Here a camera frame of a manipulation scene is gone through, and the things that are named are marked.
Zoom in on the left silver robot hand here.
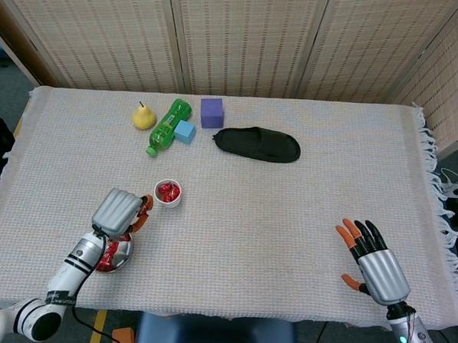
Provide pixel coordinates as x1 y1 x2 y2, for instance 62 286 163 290
91 186 155 239

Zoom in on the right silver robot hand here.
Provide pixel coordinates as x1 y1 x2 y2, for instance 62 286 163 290
331 217 415 308

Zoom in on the round metal plate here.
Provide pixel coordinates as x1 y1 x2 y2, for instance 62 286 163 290
94 230 134 275

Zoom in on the white paper cup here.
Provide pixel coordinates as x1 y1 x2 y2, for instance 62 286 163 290
152 177 184 210

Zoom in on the green plastic bottle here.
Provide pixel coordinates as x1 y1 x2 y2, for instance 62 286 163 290
144 97 195 160

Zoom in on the yellow pear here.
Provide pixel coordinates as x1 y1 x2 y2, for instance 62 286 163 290
131 101 158 130

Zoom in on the light blue cube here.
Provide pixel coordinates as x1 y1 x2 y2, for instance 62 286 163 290
173 119 197 145

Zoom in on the orange block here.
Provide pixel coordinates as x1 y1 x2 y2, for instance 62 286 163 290
112 325 137 343

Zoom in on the white woven tablecloth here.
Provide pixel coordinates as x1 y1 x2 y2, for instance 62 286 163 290
0 82 458 334

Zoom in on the person in black shirt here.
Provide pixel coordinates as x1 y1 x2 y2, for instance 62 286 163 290
0 106 18 179

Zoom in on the purple cube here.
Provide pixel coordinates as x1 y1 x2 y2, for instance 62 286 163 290
199 96 226 130

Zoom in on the black slipper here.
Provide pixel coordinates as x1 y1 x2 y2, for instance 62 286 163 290
210 124 303 165

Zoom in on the woven folding screen panel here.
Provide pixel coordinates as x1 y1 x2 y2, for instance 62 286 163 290
387 0 458 153
163 0 333 103
295 0 458 110
0 0 189 95

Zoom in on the brown wooden board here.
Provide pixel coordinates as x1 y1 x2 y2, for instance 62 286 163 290
0 0 64 89

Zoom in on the black floor cable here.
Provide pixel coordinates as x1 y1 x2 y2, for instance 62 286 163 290
311 321 328 343

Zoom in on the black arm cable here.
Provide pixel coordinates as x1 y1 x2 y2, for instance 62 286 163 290
69 226 134 343

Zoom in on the white cable bundle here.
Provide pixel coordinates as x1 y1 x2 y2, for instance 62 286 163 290
438 169 458 200

